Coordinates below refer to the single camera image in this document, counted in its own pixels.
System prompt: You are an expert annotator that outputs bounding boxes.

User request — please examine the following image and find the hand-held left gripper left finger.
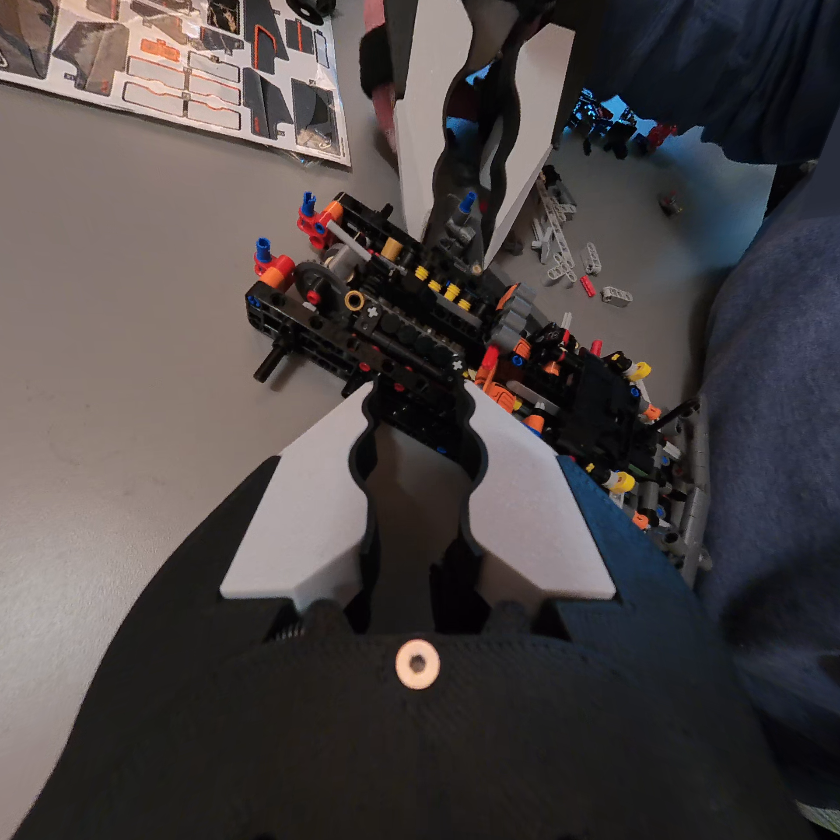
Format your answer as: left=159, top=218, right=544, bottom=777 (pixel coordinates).
left=220, top=381, right=382, bottom=632

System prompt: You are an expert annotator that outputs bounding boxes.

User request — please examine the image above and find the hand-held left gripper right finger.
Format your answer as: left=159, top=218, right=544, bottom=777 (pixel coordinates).
left=459, top=381, right=619, bottom=632

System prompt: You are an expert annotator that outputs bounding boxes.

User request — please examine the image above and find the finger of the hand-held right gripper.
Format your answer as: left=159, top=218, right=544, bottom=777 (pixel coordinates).
left=392, top=0, right=475, bottom=245
left=482, top=26, right=576, bottom=265

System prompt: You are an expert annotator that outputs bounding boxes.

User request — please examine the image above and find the lego car chassis model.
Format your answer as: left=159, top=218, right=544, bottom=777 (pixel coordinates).
left=244, top=190, right=713, bottom=588

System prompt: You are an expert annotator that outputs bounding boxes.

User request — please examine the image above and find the person's right forearm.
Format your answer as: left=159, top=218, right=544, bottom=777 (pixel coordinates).
left=577, top=0, right=840, bottom=165

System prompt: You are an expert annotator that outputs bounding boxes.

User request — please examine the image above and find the pile of loose lego pieces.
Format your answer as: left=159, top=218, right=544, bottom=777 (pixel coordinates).
left=567, top=88, right=678, bottom=160

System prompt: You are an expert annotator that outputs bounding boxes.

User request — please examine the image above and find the person's right hand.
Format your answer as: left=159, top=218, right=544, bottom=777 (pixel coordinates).
left=360, top=0, right=411, bottom=155

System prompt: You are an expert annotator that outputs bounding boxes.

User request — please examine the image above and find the sticker sheet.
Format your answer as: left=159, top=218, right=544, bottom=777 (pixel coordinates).
left=0, top=0, right=352, bottom=170

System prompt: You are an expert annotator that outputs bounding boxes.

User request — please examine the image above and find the light grey lego beam frame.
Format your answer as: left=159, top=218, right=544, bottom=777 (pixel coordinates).
left=530, top=172, right=580, bottom=287

